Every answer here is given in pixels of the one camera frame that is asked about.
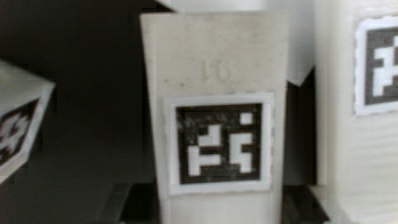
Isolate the small white tag cube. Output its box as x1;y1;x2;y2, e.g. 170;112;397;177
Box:
0;60;56;184

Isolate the white chair leg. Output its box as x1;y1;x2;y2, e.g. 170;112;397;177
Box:
141;12;290;224

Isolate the white chair seat block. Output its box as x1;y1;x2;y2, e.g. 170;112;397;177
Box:
315;0;398;224

